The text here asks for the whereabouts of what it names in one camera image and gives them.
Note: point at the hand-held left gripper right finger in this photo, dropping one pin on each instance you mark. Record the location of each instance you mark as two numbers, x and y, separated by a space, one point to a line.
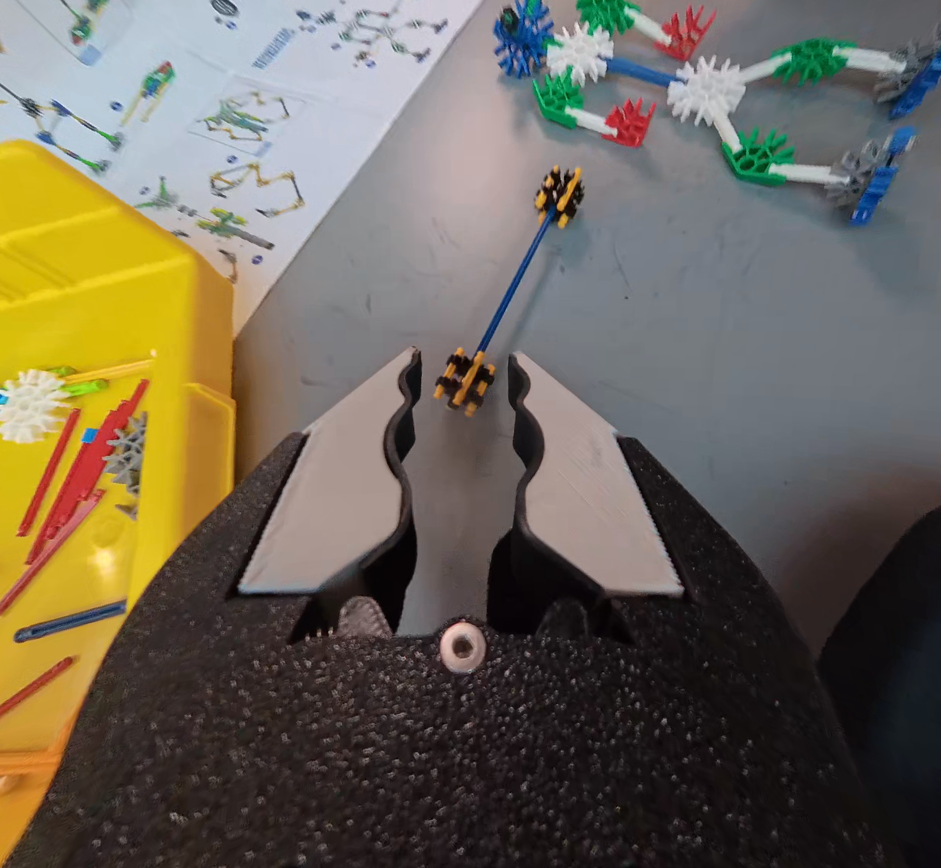
595 523

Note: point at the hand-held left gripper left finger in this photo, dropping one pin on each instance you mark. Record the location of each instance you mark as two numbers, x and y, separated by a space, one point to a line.
331 515

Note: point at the black orange toy wheel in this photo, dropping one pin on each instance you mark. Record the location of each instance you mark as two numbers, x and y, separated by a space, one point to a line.
459 379
562 192

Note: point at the thin blue toy rod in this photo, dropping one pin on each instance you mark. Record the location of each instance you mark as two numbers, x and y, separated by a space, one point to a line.
514 284

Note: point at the pile of loose toy parts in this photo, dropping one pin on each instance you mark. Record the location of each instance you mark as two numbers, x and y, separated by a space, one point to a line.
81 471

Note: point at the yellow plastic bin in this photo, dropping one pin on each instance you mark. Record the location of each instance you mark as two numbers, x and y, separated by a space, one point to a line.
110 258

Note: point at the white instruction sheet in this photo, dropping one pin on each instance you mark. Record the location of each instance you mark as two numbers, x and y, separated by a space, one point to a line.
367 148

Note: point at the multicoloured construction toy model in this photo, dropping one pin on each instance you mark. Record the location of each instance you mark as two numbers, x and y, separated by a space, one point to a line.
706 93

